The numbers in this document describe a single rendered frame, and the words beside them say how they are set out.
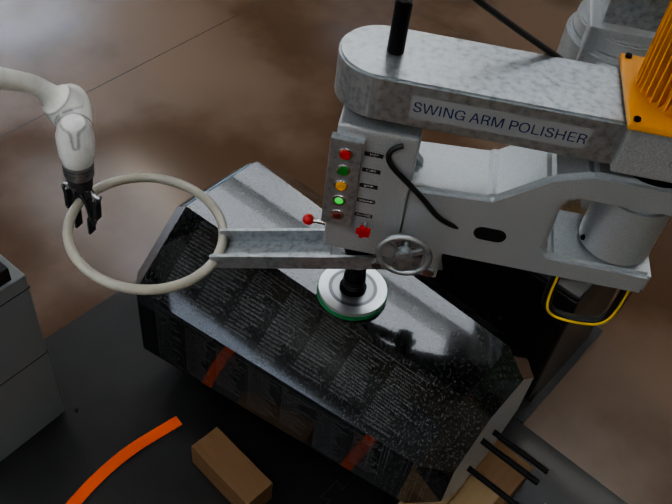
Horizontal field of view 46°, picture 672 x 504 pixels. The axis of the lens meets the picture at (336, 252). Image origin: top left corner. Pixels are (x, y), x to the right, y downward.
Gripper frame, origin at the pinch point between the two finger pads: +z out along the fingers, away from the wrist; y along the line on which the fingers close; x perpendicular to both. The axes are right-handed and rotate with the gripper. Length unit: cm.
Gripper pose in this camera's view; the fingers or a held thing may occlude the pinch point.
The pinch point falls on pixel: (84, 221)
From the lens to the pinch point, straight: 264.0
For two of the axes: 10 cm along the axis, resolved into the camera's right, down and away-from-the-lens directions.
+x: 4.1, -6.4, 6.5
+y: 9.0, 4.1, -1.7
